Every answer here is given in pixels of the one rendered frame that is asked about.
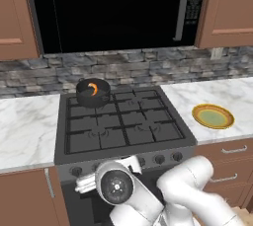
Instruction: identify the silver cupboard door handle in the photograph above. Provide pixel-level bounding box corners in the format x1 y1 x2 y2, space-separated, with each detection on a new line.
43 167 56 199

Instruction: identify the dark grey gas hob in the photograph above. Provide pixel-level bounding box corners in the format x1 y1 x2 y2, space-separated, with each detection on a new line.
53 85 199 185

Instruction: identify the yellow and green plate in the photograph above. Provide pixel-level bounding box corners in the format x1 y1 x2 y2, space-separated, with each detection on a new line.
191 103 236 130

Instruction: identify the grey microwave handle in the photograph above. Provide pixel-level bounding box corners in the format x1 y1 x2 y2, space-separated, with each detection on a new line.
173 0 193 42

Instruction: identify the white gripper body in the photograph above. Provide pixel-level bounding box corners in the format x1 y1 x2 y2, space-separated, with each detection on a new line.
74 175 100 194

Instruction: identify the brown drawer front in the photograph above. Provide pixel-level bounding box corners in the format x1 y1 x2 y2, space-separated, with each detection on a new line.
207 162 253 194
215 182 253 208
193 137 253 171

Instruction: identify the orange shrimp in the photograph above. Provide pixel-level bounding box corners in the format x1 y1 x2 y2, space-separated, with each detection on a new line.
87 82 99 97

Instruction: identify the brown base cupboard door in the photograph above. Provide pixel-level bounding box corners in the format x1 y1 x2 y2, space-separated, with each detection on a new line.
0 166 71 226

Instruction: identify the black oven door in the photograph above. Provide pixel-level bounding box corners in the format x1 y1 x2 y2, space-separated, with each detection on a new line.
60 164 172 226

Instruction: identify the black microwave oven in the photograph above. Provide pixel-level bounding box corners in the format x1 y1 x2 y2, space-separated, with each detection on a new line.
22 0 211 55

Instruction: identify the brown wall cupboard door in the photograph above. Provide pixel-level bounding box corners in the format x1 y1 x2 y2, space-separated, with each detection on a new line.
194 0 253 49
0 0 42 62

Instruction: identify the black cooking pot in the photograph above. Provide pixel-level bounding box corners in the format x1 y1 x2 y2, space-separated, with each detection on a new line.
75 77 112 109

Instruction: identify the black hob knob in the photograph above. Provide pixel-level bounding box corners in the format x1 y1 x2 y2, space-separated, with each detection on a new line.
153 153 167 166
136 157 147 168
171 151 184 163
70 166 83 178

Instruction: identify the silver drawer handle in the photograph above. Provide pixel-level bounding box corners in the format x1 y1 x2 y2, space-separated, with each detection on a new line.
220 145 248 155
209 173 238 185

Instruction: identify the white wall socket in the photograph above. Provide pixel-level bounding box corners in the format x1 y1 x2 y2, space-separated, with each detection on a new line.
211 47 224 61

